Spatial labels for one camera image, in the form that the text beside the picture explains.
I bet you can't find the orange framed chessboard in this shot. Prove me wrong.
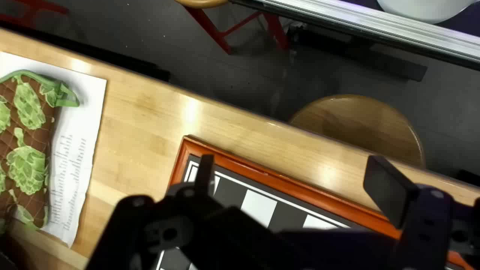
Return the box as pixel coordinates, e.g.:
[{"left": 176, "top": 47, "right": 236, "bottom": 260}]
[{"left": 155, "top": 135, "right": 480, "bottom": 270}]

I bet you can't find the white rounded object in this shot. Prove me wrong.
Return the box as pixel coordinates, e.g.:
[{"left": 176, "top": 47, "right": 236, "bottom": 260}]
[{"left": 375, "top": 0, "right": 477, "bottom": 24}]

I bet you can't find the red-legged wooden stool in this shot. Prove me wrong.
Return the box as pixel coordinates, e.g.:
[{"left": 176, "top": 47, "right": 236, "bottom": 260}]
[{"left": 174, "top": 0, "right": 291, "bottom": 56}]

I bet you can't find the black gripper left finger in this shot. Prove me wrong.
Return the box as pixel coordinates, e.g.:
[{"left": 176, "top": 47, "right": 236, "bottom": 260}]
[{"left": 194, "top": 153, "right": 218, "bottom": 198}]

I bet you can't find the aluminium profile rail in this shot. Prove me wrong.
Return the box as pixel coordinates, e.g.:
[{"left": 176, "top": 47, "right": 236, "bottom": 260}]
[{"left": 233, "top": 0, "right": 480, "bottom": 66}]

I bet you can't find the red metal stool frame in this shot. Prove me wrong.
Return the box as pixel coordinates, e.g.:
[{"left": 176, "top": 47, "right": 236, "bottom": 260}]
[{"left": 0, "top": 0, "right": 71, "bottom": 27}]

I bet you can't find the round wooden stool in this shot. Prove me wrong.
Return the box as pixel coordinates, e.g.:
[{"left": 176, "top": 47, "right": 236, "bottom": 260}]
[{"left": 288, "top": 93, "right": 428, "bottom": 171}]

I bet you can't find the green brown oven mitt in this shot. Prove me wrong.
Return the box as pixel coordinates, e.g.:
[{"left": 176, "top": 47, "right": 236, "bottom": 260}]
[{"left": 0, "top": 69, "right": 81, "bottom": 234}]

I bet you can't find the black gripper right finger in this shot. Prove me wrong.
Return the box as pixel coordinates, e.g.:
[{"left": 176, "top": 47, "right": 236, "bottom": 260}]
[{"left": 363, "top": 155, "right": 456, "bottom": 270}]

